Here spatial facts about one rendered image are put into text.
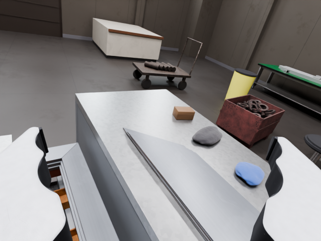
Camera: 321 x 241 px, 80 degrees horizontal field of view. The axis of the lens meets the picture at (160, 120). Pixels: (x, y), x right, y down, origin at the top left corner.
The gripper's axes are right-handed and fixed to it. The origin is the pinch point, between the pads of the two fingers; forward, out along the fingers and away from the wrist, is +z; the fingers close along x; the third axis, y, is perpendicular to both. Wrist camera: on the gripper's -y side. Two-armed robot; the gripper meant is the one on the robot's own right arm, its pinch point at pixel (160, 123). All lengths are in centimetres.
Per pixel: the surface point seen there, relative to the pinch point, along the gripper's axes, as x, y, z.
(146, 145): -2, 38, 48
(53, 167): -42, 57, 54
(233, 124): 126, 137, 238
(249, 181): 35, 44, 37
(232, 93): 179, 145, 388
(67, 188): -33, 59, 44
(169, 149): 7, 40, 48
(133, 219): -4, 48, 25
